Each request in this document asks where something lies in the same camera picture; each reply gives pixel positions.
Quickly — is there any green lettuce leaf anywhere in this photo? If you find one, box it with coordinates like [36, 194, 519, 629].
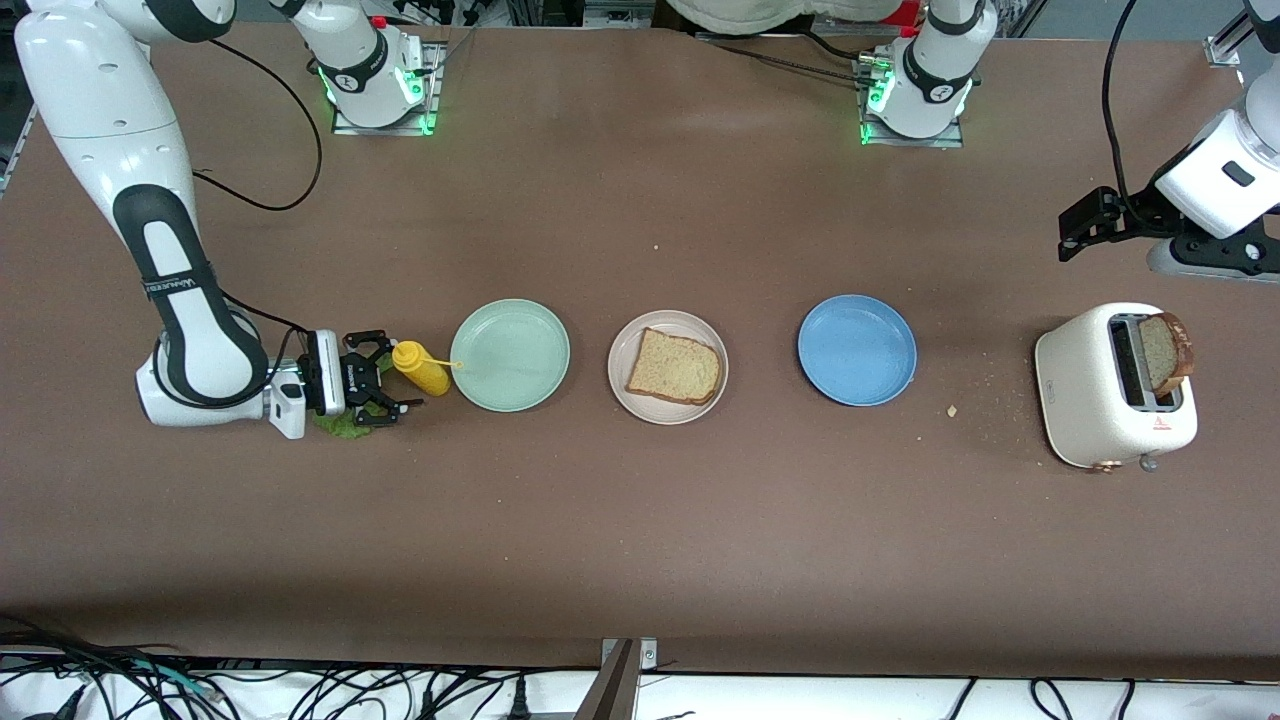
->
[316, 352, 399, 438]

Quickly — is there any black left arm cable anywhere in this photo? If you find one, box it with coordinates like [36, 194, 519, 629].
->
[1103, 0, 1151, 201]

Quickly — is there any teal cable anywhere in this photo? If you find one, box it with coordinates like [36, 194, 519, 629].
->
[128, 658, 221, 703]

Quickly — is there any metal table edge bracket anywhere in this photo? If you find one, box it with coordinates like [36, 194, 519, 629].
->
[598, 637, 661, 720]

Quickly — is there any mint green plate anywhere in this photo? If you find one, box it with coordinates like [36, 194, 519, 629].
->
[449, 298, 572, 414]

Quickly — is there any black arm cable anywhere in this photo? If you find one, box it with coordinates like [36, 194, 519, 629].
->
[190, 38, 326, 336]
[1103, 0, 1151, 201]

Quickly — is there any blue plate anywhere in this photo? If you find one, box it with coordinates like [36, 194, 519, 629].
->
[797, 293, 919, 408]

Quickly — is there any thick black floor cable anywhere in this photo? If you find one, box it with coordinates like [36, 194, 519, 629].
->
[0, 615, 136, 720]

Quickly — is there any white toaster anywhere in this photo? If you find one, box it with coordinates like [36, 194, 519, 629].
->
[1034, 302, 1199, 474]

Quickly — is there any light crust bread slice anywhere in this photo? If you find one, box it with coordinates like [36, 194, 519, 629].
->
[625, 327, 725, 407]

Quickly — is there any dark crust bread slice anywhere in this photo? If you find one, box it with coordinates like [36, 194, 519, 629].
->
[1140, 312, 1196, 396]

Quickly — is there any aluminium table rail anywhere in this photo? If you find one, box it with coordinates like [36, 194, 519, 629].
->
[0, 100, 39, 201]

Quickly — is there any aluminium corner profile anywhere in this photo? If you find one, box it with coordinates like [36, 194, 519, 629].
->
[1205, 10, 1256, 69]

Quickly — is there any person in beige clothing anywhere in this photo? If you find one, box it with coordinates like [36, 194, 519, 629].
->
[665, 0, 906, 37]

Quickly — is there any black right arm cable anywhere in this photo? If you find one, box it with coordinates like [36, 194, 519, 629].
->
[190, 38, 326, 336]

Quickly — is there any beige plate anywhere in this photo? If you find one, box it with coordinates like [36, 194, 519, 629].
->
[607, 309, 730, 426]

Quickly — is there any aluminium frame bar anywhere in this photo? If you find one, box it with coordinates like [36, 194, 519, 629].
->
[583, 0, 669, 31]

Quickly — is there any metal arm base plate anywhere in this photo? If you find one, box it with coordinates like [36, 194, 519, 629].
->
[331, 40, 443, 137]
[856, 50, 967, 150]

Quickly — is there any yellow mustard bottle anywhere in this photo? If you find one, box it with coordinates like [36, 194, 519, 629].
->
[391, 340, 464, 398]

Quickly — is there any black base cable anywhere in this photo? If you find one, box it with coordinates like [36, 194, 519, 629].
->
[690, 30, 881, 89]

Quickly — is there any thin black looped cable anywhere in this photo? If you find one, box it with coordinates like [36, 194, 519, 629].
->
[1030, 678, 1079, 720]

